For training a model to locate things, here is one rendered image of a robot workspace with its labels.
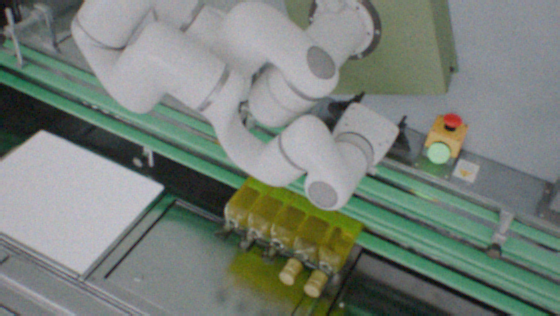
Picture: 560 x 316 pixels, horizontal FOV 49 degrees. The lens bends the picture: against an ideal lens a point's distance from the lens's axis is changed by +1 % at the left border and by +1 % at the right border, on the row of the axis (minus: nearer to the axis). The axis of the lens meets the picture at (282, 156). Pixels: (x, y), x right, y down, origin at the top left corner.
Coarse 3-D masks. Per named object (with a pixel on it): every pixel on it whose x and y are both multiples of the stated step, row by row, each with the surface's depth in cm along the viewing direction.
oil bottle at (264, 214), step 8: (272, 192) 140; (280, 192) 140; (288, 192) 141; (264, 200) 138; (272, 200) 138; (280, 200) 139; (288, 200) 140; (256, 208) 136; (264, 208) 136; (272, 208) 137; (280, 208) 137; (256, 216) 135; (264, 216) 135; (272, 216) 135; (248, 224) 135; (256, 224) 134; (264, 224) 133; (264, 232) 134
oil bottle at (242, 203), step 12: (252, 180) 142; (240, 192) 139; (252, 192) 140; (264, 192) 141; (228, 204) 137; (240, 204) 137; (252, 204) 137; (228, 216) 136; (240, 216) 135; (240, 228) 137
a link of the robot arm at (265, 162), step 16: (224, 80) 88; (240, 80) 90; (224, 96) 89; (240, 96) 90; (208, 112) 90; (224, 112) 90; (224, 128) 92; (240, 128) 99; (224, 144) 95; (240, 144) 98; (256, 144) 101; (272, 144) 97; (240, 160) 98; (256, 160) 99; (272, 160) 97; (256, 176) 99; (272, 176) 98; (288, 176) 98
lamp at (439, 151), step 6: (432, 144) 131; (438, 144) 130; (444, 144) 130; (432, 150) 129; (438, 150) 129; (444, 150) 129; (450, 150) 130; (432, 156) 130; (438, 156) 129; (444, 156) 129; (438, 162) 130
